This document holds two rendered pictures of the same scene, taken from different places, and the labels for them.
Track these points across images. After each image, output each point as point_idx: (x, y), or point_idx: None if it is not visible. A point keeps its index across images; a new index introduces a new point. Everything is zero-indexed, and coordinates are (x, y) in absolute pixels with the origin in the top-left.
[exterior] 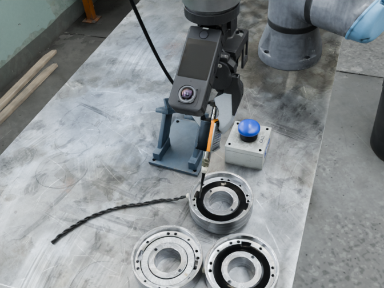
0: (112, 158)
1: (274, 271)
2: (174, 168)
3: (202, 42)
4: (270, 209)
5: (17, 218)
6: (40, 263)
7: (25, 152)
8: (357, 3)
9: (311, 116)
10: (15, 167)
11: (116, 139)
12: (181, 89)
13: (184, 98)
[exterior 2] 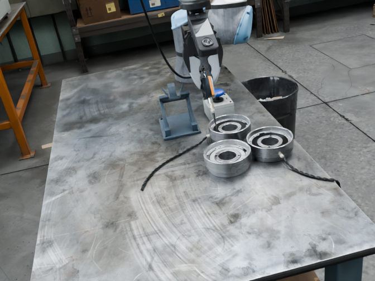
0: (136, 148)
1: (286, 135)
2: (183, 134)
3: (199, 19)
4: (256, 126)
5: (101, 194)
6: (144, 200)
7: (65, 170)
8: (235, 18)
9: (238, 91)
10: (66, 179)
11: (128, 141)
12: (203, 40)
13: (207, 43)
